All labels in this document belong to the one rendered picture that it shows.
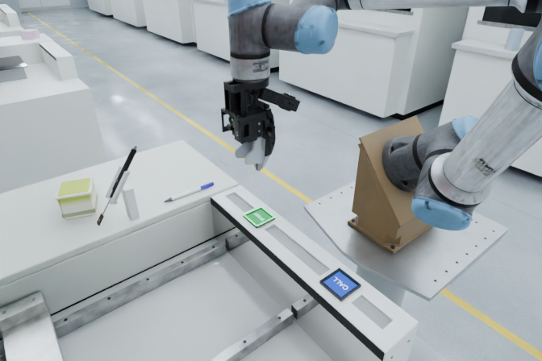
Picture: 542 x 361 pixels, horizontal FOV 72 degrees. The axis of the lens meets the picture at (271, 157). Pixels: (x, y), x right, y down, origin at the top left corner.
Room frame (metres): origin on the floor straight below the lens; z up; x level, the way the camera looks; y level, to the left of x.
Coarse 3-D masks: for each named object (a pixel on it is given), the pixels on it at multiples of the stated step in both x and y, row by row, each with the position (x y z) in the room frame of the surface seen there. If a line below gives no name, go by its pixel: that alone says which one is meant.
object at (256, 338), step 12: (288, 312) 0.53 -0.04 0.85; (264, 324) 0.50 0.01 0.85; (276, 324) 0.50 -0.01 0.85; (288, 324) 0.52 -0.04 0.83; (252, 336) 0.47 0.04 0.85; (264, 336) 0.48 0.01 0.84; (228, 348) 0.45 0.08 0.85; (240, 348) 0.45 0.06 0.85; (252, 348) 0.46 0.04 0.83; (216, 360) 0.42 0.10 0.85; (228, 360) 0.42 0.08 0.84
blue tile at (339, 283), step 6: (336, 276) 0.52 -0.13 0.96; (342, 276) 0.52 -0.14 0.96; (324, 282) 0.50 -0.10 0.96; (330, 282) 0.50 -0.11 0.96; (336, 282) 0.50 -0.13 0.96; (342, 282) 0.50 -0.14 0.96; (348, 282) 0.50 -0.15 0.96; (336, 288) 0.49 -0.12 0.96; (342, 288) 0.49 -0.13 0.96; (348, 288) 0.49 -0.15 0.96; (342, 294) 0.48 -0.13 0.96
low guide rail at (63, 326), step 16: (192, 256) 0.69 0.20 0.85; (208, 256) 0.71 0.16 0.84; (160, 272) 0.64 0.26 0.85; (176, 272) 0.65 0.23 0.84; (128, 288) 0.59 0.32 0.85; (144, 288) 0.60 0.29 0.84; (96, 304) 0.55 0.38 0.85; (112, 304) 0.56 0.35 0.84; (64, 320) 0.51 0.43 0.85; (80, 320) 0.52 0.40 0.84; (0, 352) 0.44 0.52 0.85
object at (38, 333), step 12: (48, 312) 0.51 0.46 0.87; (24, 324) 0.48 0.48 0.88; (36, 324) 0.48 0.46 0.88; (48, 324) 0.48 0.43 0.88; (12, 336) 0.45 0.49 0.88; (24, 336) 0.45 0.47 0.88; (36, 336) 0.45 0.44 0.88; (48, 336) 0.45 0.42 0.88; (12, 348) 0.43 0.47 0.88; (24, 348) 0.43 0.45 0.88; (36, 348) 0.43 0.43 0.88; (48, 348) 0.43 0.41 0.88; (12, 360) 0.40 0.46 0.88; (24, 360) 0.40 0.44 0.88; (36, 360) 0.40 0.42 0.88; (48, 360) 0.40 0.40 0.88; (60, 360) 0.40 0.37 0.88
